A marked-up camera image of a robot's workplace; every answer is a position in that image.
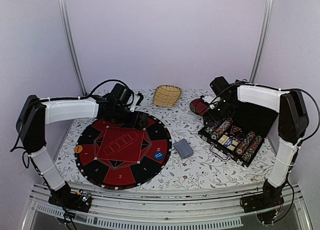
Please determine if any poker chip row in case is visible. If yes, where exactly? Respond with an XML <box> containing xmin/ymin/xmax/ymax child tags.
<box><xmin>235</xmin><ymin>131</ymin><xmax>256</xmax><ymax>156</ymax></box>

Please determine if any right aluminium corner post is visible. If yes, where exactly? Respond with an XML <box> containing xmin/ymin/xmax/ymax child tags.
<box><xmin>249</xmin><ymin>0</ymin><xmax>274</xmax><ymax>83</ymax></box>

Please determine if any black poker chip case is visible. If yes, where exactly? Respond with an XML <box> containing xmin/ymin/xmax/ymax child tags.
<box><xmin>198</xmin><ymin>102</ymin><xmax>278</xmax><ymax>167</ymax></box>

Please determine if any left aluminium corner post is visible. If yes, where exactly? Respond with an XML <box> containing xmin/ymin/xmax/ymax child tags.
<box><xmin>58</xmin><ymin>0</ymin><xmax>87</xmax><ymax>95</ymax></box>

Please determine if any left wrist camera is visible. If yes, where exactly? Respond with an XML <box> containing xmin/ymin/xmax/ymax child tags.
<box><xmin>129</xmin><ymin>92</ymin><xmax>144</xmax><ymax>112</ymax></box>

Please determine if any aluminium corner post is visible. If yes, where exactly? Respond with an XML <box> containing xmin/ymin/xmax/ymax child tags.
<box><xmin>58</xmin><ymin>0</ymin><xmax>87</xmax><ymax>95</ymax></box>
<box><xmin>249</xmin><ymin>0</ymin><xmax>274</xmax><ymax>83</ymax></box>

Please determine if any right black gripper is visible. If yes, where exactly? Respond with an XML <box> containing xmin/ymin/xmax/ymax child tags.
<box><xmin>202</xmin><ymin>97</ymin><xmax>236</xmax><ymax>127</ymax></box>

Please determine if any red floral round plate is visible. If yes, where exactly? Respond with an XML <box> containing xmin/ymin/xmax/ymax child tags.
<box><xmin>189</xmin><ymin>98</ymin><xmax>211</xmax><ymax>116</ymax></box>

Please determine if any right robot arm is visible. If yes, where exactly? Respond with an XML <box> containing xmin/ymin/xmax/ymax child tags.
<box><xmin>197</xmin><ymin>76</ymin><xmax>309</xmax><ymax>208</ymax></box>

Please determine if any woven bamboo basket tray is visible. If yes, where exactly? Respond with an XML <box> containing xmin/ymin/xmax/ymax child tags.
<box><xmin>153</xmin><ymin>85</ymin><xmax>182</xmax><ymax>108</ymax></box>

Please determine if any red triangle sign card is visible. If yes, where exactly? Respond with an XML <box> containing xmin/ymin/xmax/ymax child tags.
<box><xmin>229</xmin><ymin>125</ymin><xmax>242</xmax><ymax>136</ymax></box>

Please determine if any round red black poker mat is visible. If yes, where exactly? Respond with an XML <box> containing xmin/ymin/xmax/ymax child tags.
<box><xmin>74</xmin><ymin>115</ymin><xmax>172</xmax><ymax>190</ymax></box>

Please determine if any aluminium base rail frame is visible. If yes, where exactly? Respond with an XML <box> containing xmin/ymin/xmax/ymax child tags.
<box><xmin>21</xmin><ymin>182</ymin><xmax>313</xmax><ymax>230</ymax></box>

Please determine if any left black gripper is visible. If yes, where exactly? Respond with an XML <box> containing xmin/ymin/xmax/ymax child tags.
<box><xmin>113</xmin><ymin>105</ymin><xmax>150</xmax><ymax>131</ymax></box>

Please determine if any orange dealer button chip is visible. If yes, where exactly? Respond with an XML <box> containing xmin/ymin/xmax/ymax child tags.
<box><xmin>74</xmin><ymin>145</ymin><xmax>83</xmax><ymax>154</ymax></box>

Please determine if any blue small blind chip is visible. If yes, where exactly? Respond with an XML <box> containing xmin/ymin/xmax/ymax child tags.
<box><xmin>153</xmin><ymin>150</ymin><xmax>165</xmax><ymax>161</ymax></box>

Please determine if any blue checkered card deck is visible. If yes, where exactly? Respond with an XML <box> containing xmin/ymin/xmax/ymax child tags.
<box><xmin>173</xmin><ymin>139</ymin><xmax>194</xmax><ymax>159</ymax></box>

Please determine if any boxed card deck in case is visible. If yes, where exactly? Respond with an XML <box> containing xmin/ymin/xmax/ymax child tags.
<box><xmin>218</xmin><ymin>134</ymin><xmax>241</xmax><ymax>151</ymax></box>

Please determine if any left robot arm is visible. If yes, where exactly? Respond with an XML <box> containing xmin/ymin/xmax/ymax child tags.
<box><xmin>12</xmin><ymin>79</ymin><xmax>148</xmax><ymax>207</ymax></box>

